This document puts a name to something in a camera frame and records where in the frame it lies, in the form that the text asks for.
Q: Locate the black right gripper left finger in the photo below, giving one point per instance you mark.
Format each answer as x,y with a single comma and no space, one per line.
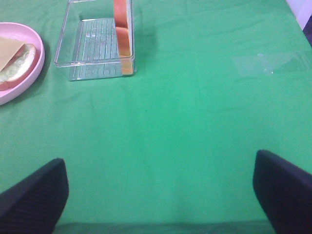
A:
35,204

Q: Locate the green lettuce leaf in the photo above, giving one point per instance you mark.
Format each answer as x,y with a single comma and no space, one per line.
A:
17,68

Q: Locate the yellow cheese slice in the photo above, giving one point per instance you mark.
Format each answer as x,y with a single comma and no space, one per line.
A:
8,48

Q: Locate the green tablecloth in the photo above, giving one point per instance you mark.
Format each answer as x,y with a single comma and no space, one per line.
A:
216,81

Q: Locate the toast bread slice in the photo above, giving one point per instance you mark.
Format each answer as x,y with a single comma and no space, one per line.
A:
124,31
11,84

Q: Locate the pink round plate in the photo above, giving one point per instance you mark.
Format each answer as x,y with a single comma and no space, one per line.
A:
24,33

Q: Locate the clear right bread tray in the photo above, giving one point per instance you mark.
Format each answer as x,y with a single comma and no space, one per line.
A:
87,42

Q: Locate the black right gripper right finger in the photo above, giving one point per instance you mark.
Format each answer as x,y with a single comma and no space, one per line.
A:
284,192

